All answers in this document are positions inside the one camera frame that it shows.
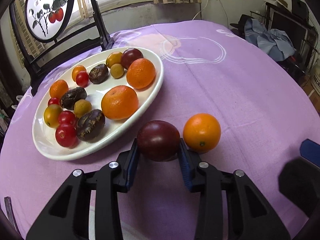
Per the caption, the small orange kumquat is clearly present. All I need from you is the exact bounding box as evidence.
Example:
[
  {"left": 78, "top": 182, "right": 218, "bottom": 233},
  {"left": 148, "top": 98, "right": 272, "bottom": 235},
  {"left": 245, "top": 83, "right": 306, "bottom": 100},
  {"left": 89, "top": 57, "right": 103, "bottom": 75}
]
[
  {"left": 72, "top": 65, "right": 87, "bottom": 82},
  {"left": 49, "top": 80, "right": 69, "bottom": 99}
]

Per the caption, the small green kumquat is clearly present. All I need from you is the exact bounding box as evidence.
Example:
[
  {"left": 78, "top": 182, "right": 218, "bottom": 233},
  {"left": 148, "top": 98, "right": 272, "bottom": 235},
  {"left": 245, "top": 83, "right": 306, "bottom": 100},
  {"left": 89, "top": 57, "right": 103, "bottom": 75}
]
[
  {"left": 110, "top": 63, "right": 125, "bottom": 79},
  {"left": 74, "top": 99, "right": 92, "bottom": 119}
]

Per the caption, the beige checked curtain left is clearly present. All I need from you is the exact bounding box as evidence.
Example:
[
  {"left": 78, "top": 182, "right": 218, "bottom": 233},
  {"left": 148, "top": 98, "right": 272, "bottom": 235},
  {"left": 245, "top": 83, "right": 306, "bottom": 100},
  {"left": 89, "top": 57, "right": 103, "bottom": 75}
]
[{"left": 13, "top": 0, "right": 44, "bottom": 59}]

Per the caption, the yellow-green kumquat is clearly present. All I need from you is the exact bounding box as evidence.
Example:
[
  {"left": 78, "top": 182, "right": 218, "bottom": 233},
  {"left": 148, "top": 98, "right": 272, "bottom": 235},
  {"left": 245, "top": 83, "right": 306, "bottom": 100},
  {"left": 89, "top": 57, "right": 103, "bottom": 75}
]
[{"left": 105, "top": 51, "right": 123, "bottom": 68}]

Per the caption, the white power cable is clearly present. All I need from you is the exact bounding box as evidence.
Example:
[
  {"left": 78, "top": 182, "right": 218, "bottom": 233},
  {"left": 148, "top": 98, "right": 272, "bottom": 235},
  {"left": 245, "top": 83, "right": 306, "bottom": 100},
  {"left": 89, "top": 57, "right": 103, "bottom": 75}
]
[{"left": 191, "top": 0, "right": 230, "bottom": 27}]

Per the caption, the small yellow kumquat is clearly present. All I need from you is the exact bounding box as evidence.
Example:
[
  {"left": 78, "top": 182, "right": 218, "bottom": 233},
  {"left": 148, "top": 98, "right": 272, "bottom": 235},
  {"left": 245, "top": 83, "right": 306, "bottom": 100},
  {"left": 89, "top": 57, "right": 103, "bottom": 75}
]
[{"left": 43, "top": 104, "right": 63, "bottom": 128}]

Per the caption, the red cherry tomato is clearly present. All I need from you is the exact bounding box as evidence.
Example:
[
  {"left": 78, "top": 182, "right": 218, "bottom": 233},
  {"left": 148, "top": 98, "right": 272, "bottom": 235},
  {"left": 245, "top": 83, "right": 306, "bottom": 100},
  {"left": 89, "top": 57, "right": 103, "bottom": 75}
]
[
  {"left": 75, "top": 70, "right": 89, "bottom": 88},
  {"left": 48, "top": 97, "right": 60, "bottom": 106},
  {"left": 55, "top": 124, "right": 77, "bottom": 148},
  {"left": 58, "top": 111, "right": 77, "bottom": 127}
]

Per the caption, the round painted screen ornament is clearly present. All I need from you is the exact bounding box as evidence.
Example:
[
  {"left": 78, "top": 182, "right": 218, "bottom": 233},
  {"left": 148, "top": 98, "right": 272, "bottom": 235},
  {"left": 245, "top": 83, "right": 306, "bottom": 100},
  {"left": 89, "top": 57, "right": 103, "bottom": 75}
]
[{"left": 9, "top": 0, "right": 115, "bottom": 96}]

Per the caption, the blue clothes pile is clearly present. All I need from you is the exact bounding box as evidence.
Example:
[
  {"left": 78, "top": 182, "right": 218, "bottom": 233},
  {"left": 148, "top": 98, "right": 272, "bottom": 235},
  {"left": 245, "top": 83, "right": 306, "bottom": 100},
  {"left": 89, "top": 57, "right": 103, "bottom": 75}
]
[{"left": 244, "top": 18, "right": 296, "bottom": 62}]

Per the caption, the white oval plate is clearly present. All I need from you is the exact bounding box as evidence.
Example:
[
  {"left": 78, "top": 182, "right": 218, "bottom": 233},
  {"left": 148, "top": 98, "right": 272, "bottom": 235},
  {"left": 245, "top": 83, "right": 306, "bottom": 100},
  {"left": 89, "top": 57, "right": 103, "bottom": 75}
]
[{"left": 32, "top": 47, "right": 164, "bottom": 161}]

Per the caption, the dark purple plum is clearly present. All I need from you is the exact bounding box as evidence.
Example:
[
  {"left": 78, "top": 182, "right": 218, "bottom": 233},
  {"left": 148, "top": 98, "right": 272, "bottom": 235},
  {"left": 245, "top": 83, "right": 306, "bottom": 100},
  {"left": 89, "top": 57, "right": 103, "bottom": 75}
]
[
  {"left": 137, "top": 120, "right": 180, "bottom": 162},
  {"left": 120, "top": 48, "right": 144, "bottom": 69}
]

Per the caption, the orange mandarin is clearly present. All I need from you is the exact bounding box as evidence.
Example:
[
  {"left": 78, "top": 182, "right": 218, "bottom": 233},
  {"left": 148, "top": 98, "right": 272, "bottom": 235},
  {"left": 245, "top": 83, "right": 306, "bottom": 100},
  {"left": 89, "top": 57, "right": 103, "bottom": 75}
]
[
  {"left": 126, "top": 58, "right": 156, "bottom": 89},
  {"left": 183, "top": 113, "right": 221, "bottom": 154},
  {"left": 101, "top": 85, "right": 139, "bottom": 120}
]

